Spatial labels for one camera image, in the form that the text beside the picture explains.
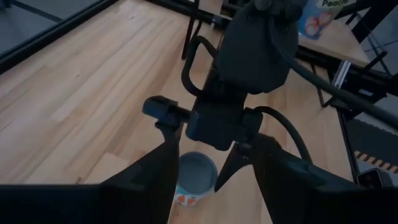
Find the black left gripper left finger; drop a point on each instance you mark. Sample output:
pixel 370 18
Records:
pixel 93 205

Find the blue peaches tin can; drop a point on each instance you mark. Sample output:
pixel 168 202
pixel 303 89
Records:
pixel 317 18

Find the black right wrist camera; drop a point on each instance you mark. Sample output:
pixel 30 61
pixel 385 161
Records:
pixel 217 127

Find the orange white patterned tin can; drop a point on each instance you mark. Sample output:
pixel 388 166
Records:
pixel 196 174

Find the black aluminium table frame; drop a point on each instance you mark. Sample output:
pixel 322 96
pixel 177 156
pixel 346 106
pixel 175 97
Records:
pixel 46 39

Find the black hazard striped floor mat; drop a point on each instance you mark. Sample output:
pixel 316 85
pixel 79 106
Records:
pixel 373 140

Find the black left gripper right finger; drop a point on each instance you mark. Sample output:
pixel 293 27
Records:
pixel 311 199

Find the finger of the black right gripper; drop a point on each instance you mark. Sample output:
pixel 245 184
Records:
pixel 171 132
pixel 233 169

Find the wooden shelf with black legs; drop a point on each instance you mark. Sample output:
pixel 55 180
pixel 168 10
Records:
pixel 335 46

